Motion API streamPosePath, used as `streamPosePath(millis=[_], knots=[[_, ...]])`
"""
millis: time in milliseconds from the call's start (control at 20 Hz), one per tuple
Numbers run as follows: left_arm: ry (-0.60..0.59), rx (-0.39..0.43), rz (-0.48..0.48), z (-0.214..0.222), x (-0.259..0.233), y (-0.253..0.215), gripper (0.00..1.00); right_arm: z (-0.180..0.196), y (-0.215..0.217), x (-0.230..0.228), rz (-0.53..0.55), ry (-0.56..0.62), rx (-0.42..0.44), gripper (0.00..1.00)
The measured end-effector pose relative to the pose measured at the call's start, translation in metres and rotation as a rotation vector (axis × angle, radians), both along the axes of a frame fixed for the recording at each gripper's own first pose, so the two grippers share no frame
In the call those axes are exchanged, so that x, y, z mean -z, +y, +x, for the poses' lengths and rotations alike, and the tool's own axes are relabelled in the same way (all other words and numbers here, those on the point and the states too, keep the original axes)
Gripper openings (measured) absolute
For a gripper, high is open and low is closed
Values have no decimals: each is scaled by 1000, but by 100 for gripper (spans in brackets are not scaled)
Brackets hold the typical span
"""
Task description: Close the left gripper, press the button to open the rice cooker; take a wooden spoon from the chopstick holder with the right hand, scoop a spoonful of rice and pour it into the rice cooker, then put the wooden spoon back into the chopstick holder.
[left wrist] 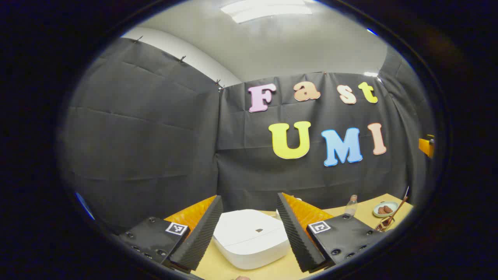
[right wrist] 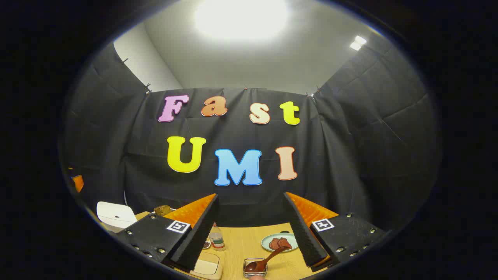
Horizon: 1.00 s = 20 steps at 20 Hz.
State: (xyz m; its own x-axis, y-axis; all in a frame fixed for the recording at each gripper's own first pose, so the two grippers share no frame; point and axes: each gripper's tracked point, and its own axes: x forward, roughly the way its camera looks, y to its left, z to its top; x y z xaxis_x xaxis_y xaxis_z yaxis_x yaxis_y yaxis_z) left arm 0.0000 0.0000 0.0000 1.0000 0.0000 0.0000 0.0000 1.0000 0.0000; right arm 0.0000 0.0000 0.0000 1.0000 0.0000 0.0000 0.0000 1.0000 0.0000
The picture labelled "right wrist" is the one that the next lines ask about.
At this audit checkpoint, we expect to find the clear glass chopstick holder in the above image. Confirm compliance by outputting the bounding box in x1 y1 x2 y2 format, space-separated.
243 258 268 278

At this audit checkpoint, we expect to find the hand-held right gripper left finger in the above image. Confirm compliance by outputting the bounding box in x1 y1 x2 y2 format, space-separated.
117 193 219 271

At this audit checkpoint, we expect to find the brown wooden spoon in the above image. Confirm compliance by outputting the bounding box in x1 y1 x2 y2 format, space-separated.
244 246 290 273

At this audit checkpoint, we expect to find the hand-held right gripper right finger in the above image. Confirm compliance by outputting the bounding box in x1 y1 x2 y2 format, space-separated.
283 192 386 272

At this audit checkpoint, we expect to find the large ceiling light panel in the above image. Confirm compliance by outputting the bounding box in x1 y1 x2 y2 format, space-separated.
194 0 289 41

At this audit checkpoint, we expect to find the pale green plate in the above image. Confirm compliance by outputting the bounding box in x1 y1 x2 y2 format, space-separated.
261 233 299 252

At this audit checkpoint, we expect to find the black backdrop cloth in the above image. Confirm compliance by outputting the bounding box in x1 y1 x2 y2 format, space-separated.
62 41 442 234

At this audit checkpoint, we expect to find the white rice cooker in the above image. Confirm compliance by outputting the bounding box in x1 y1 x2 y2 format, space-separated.
96 201 137 233

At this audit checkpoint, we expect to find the clear plastic water bottle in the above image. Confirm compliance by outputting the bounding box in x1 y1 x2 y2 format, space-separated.
209 222 226 251

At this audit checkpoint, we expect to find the small ceiling light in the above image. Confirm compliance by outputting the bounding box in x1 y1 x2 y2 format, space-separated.
349 35 367 51

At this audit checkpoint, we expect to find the clear box of rice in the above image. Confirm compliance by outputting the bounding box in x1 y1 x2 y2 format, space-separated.
189 251 223 280

